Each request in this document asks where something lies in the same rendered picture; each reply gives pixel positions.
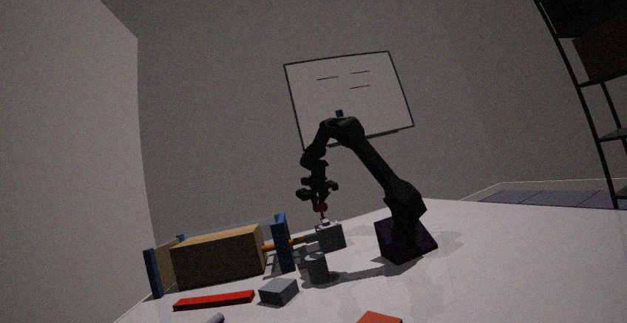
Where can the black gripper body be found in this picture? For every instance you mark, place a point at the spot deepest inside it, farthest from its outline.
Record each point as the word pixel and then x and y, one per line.
pixel 317 184

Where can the red flat bar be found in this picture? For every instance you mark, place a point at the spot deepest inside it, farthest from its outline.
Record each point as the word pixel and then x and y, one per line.
pixel 219 300

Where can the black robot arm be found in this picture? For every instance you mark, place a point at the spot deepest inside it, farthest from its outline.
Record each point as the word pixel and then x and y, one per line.
pixel 401 197

